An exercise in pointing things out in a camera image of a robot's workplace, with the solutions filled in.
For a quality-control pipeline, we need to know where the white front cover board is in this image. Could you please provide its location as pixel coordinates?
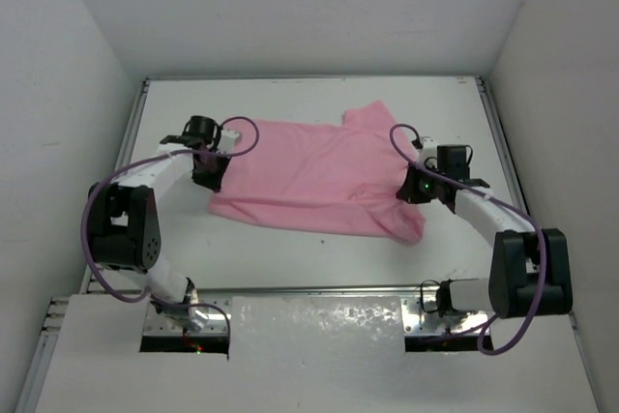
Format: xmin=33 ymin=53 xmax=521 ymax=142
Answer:
xmin=37 ymin=295 xmax=596 ymax=412

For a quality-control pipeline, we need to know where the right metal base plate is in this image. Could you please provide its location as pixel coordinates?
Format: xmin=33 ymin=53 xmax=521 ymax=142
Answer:
xmin=400 ymin=285 xmax=488 ymax=338

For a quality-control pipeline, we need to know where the pink t-shirt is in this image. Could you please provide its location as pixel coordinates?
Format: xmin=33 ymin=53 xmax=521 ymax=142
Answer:
xmin=208 ymin=101 xmax=426 ymax=244

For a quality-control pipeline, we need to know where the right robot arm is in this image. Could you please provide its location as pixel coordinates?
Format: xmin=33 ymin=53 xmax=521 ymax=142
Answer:
xmin=397 ymin=137 xmax=574 ymax=319

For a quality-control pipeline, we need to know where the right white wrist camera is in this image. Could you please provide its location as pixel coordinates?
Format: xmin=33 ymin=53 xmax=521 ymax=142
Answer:
xmin=412 ymin=136 xmax=438 ymax=169

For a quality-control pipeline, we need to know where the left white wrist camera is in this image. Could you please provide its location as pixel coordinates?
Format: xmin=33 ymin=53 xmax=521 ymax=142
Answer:
xmin=211 ymin=129 xmax=242 ymax=154

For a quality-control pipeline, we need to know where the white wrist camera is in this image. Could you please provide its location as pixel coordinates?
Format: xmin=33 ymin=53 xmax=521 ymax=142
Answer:
xmin=211 ymin=129 xmax=242 ymax=154
xmin=412 ymin=136 xmax=438 ymax=169

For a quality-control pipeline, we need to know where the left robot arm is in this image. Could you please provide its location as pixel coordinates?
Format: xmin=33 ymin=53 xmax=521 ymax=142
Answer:
xmin=86 ymin=116 xmax=242 ymax=325

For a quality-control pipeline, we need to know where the metal base plate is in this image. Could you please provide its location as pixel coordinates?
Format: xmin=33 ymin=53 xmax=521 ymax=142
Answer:
xmin=400 ymin=285 xmax=488 ymax=338
xmin=143 ymin=290 xmax=231 ymax=337

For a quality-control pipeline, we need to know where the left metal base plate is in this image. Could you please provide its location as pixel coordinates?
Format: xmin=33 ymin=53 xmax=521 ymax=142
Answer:
xmin=143 ymin=290 xmax=231 ymax=337

